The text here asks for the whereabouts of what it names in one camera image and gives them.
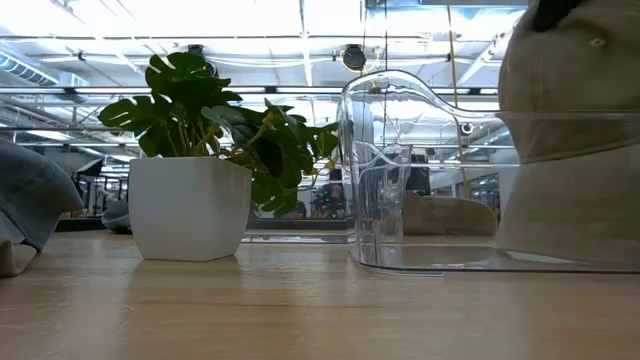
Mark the green plant in white pot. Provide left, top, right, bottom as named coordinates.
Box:
left=97, top=51, right=341, bottom=263

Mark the black round hanging device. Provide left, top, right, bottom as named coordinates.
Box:
left=187, top=43, right=220, bottom=79
left=341, top=43, right=368, bottom=72

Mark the plain grey cap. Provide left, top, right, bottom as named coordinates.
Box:
left=101, top=199, right=133, bottom=235

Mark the clear plastic bin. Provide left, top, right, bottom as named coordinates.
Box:
left=337, top=68, right=640, bottom=275

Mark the grey cap with beige brim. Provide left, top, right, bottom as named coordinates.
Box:
left=0, top=137, right=85, bottom=279

